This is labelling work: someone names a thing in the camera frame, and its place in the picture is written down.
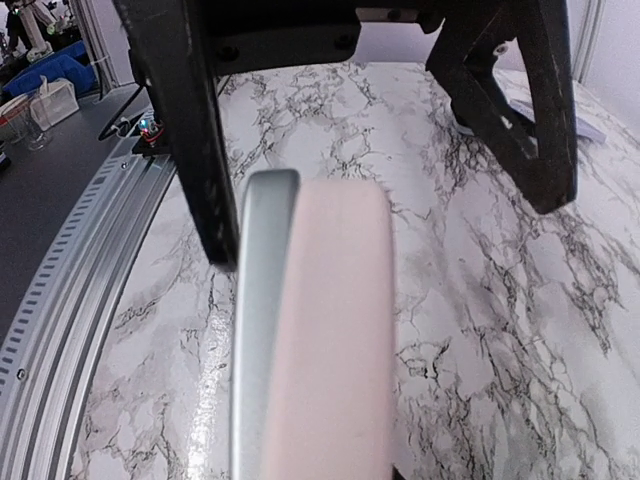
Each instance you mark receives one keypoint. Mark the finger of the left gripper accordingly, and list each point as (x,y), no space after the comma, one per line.
(169,39)
(539,154)

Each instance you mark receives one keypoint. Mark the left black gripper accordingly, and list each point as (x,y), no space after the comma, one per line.
(247,36)

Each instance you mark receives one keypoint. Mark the pink phone case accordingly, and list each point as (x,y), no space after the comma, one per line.
(331,408)

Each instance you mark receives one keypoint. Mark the blue plastic bin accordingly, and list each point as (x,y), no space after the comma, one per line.
(71,63)

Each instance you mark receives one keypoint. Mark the white tissue box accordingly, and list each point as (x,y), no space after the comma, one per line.
(53,102)

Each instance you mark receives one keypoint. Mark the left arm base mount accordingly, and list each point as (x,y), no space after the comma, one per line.
(152,138)

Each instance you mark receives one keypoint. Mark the right aluminium frame post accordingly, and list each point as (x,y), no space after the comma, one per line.
(588,33)

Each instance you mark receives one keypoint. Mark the front aluminium rail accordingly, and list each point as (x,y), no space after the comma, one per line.
(50,354)

